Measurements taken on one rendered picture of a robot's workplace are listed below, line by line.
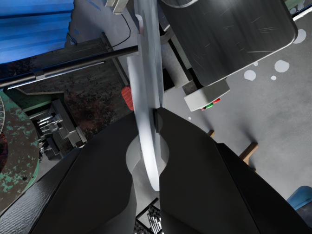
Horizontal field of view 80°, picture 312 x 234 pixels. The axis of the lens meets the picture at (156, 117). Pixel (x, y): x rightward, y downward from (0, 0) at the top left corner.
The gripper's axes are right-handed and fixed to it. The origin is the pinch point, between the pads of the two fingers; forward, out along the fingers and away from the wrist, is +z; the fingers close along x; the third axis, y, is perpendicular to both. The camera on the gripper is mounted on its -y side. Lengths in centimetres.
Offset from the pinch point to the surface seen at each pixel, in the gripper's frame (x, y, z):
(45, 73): -56, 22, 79
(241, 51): 11.2, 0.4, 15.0
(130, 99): -8.4, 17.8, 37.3
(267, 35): 13.0, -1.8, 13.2
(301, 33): 22.9, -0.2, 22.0
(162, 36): 1.2, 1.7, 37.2
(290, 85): 62, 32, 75
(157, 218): -11, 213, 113
